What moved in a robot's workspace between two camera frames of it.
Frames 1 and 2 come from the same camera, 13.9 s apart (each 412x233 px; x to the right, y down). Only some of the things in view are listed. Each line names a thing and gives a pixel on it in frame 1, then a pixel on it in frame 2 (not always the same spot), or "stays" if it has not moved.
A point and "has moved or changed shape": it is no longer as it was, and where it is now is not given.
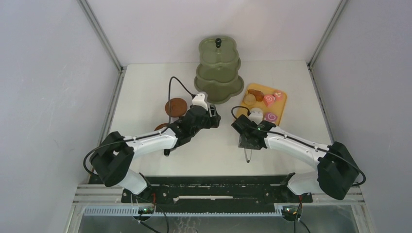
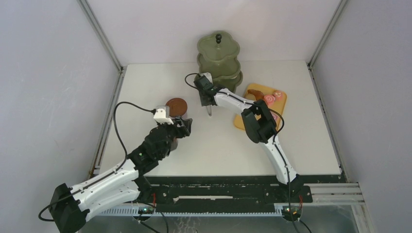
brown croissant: x=259 y=95 stays
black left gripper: x=212 y=121 to x=184 y=128
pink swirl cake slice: x=268 y=100 stays
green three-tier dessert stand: x=217 y=74 has moved or changed shape
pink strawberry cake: x=278 y=94 stays
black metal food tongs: x=247 y=158 has moved or changed shape
